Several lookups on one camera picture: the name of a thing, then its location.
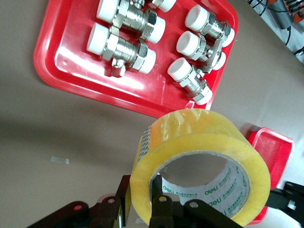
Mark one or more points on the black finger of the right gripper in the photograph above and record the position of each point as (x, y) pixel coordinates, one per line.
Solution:
(279, 198)
(295, 188)

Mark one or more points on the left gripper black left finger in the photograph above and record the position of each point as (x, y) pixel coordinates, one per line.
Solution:
(111, 211)

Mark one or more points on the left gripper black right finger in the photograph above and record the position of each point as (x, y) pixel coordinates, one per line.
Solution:
(161, 213)

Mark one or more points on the yellow packing tape roll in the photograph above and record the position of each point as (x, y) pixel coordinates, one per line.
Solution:
(213, 142)

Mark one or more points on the empty red plastic tray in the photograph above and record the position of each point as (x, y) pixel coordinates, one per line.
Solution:
(273, 152)

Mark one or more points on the clear tape scrap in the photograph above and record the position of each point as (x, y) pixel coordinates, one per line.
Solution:
(59, 160)

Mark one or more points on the red tray holding valves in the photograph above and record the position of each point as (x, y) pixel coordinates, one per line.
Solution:
(78, 71)

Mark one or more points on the metal valve with white caps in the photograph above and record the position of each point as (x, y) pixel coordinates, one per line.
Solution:
(190, 45)
(165, 4)
(190, 80)
(209, 22)
(121, 51)
(133, 19)

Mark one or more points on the grey metal post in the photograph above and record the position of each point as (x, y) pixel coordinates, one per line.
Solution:
(281, 12)

